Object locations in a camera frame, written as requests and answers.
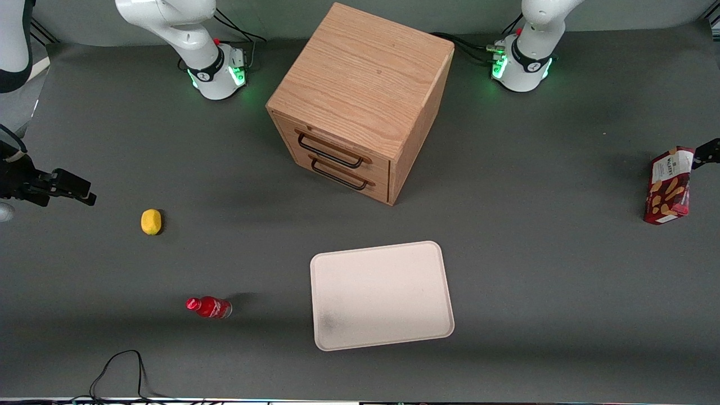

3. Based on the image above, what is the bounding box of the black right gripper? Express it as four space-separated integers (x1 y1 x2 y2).
0 147 97 207

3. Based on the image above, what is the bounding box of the red cookie box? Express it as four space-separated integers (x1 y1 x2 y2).
644 146 696 226

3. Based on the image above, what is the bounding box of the white rectangular plastic tray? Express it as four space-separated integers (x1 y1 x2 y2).
310 241 455 352

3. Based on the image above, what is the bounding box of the yellow lemon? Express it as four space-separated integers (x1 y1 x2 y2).
141 209 163 236

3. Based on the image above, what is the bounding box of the red soda bottle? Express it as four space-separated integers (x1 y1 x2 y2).
186 296 233 320

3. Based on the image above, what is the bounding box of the wooden drawer front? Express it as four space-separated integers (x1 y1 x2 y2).
273 114 392 182
280 141 390 204

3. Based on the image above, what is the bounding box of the wooden two-drawer cabinet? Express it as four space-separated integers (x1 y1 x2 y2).
265 2 455 206

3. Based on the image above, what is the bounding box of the thin black looped cable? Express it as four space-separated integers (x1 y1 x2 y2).
70 350 169 403

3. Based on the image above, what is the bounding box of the black right arm base cable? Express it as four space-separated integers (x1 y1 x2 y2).
214 8 268 71

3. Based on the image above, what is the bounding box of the black arm base cable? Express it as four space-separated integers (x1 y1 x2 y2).
430 31 507 65
214 8 268 71

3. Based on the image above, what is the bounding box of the black metal drawer handle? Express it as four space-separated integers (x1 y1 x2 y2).
296 133 365 169
310 157 369 191

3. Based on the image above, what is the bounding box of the black left arm base cable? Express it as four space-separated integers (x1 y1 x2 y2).
430 31 507 65

